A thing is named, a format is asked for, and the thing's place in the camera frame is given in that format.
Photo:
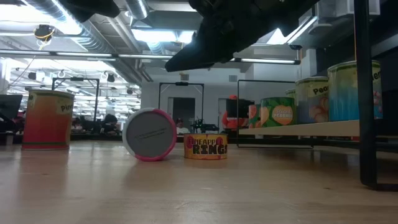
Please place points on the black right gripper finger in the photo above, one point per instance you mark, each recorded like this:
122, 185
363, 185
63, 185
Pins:
211, 57
211, 39

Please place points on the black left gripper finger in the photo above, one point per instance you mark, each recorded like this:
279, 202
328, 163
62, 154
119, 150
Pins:
105, 12
105, 4

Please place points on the teal orange-slices short can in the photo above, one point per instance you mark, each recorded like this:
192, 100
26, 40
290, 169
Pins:
253, 116

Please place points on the green tall oranges can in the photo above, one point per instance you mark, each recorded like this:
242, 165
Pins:
290, 92

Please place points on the green sliced peaches short can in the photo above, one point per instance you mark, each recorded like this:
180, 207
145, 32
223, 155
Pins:
278, 113

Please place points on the yellow pineapple rings can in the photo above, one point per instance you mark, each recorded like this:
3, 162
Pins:
205, 149

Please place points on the white cartoon pineapple can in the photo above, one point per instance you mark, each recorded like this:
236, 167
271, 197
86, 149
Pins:
149, 133

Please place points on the pale tall peaches can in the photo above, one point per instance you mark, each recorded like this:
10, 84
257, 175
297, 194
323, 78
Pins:
311, 102

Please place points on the blue-yellow gradient cherries can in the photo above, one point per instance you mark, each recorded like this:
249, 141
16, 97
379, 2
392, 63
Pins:
340, 93

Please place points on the orange-red gradient pineapple can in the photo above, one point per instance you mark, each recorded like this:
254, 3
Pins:
46, 124

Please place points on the long LED light bar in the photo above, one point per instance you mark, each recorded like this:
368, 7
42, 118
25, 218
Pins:
77, 54

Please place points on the black equipment cabinet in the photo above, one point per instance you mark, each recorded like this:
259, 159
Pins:
239, 107

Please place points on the person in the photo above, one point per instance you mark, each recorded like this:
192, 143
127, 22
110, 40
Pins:
230, 123
182, 128
109, 123

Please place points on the black monitor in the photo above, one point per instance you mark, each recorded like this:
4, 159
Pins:
9, 105

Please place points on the black metal frame stand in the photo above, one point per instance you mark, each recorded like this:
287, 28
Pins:
76, 79
182, 83

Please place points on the black overhead camera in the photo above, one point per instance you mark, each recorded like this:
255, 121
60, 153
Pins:
43, 32

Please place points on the black aluminium table frame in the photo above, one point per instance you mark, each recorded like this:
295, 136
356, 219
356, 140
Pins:
231, 140

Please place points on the wooden shelf with black frame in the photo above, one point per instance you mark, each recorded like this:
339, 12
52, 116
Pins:
295, 128

